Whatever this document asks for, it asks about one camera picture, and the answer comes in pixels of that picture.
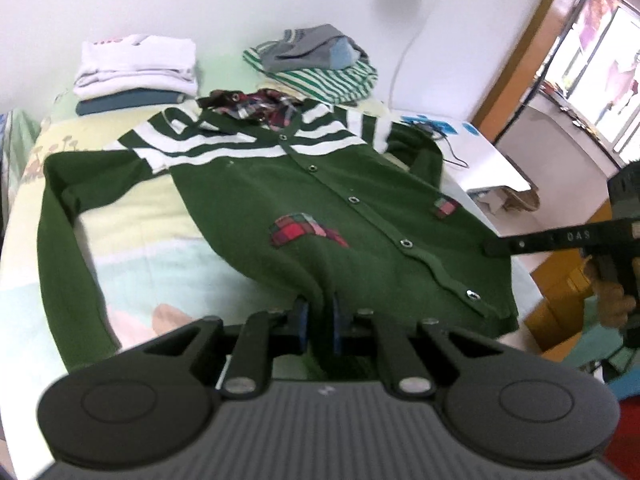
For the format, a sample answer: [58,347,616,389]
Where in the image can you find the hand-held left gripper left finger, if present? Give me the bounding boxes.
[140,297,311,401]

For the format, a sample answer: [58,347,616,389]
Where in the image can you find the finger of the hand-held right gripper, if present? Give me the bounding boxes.
[482,232,551,258]

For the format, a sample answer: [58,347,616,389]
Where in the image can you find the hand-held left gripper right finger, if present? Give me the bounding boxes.
[331,296,501,401]

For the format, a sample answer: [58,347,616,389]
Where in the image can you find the green white striped cardigan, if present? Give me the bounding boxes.
[39,89,521,376]

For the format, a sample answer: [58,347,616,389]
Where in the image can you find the white folded clothes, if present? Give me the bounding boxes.
[73,34,198,100]

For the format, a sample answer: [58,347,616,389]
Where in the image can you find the person's right hand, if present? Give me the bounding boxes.
[591,259,638,331]

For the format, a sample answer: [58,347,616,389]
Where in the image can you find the cardboard box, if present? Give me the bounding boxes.
[525,250,601,356]

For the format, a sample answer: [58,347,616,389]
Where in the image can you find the white table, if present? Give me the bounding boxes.
[395,110,533,193]

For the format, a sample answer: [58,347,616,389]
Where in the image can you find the blue rectangular sticker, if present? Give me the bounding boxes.
[400,116,458,136]

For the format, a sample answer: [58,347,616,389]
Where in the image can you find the yellow green printed blanket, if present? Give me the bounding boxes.
[0,57,531,461]

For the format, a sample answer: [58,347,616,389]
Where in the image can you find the green white striped shirt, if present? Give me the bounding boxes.
[242,42,379,106]

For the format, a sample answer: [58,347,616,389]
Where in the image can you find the grey sweater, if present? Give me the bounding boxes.
[260,24,368,73]

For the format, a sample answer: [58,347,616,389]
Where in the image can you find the blue folded garment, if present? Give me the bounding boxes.
[76,91,183,117]

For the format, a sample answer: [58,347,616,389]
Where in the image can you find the black cable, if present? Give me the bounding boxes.
[400,116,471,168]

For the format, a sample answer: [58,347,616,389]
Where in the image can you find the wooden door frame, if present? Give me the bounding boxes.
[472,0,601,146]

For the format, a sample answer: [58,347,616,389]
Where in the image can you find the white wall cable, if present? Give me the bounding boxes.
[392,0,466,111]

